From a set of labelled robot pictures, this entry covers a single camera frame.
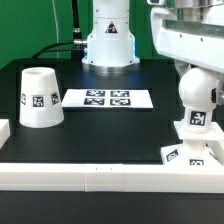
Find white lamp bulb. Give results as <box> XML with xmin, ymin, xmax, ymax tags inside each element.
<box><xmin>179</xmin><ymin>67</ymin><xmax>218</xmax><ymax>133</ymax></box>

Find white front wall bar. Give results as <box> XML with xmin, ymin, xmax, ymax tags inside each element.
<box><xmin>0</xmin><ymin>163</ymin><xmax>224</xmax><ymax>193</ymax></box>

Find white lamp base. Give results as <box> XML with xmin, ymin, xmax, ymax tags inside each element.
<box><xmin>160</xmin><ymin>120</ymin><xmax>224</xmax><ymax>167</ymax></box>

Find grey thin cable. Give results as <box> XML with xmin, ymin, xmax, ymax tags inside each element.
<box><xmin>51</xmin><ymin>0</ymin><xmax>61</xmax><ymax>59</ymax></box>

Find white left wall bar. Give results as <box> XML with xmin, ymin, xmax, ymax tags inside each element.
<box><xmin>0</xmin><ymin>119</ymin><xmax>10</xmax><ymax>149</ymax></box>

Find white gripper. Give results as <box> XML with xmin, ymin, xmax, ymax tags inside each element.
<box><xmin>150</xmin><ymin>4</ymin><xmax>224</xmax><ymax>104</ymax></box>

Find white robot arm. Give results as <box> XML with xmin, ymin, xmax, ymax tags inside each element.
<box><xmin>82</xmin><ymin>0</ymin><xmax>224</xmax><ymax>105</ymax></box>

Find white lamp shade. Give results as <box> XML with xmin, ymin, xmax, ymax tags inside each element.
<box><xmin>19</xmin><ymin>67</ymin><xmax>64</xmax><ymax>128</ymax></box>

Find black cable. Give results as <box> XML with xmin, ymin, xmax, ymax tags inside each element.
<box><xmin>31</xmin><ymin>0</ymin><xmax>88</xmax><ymax>59</ymax></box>

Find white marker tag board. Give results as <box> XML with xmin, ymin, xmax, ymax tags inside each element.
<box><xmin>62</xmin><ymin>89</ymin><xmax>153</xmax><ymax>109</ymax></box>

